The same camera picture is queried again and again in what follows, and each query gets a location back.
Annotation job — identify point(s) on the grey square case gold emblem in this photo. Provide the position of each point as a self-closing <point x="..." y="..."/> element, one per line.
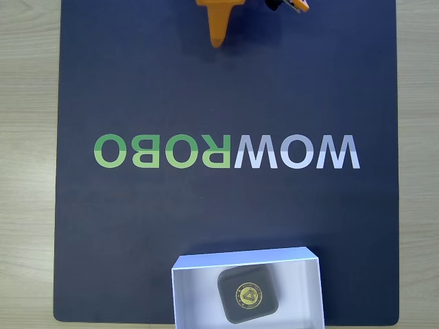
<point x="248" y="294"/>

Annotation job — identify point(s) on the orange camera mount with board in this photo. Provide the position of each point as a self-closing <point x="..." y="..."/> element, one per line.
<point x="302" y="3"/>

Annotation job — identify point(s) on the dark blue WOWROBO mat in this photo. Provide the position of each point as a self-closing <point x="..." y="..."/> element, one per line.
<point x="137" y="222"/>

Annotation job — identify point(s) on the white cardboard box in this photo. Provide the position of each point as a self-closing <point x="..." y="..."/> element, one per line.
<point x="195" y="298"/>

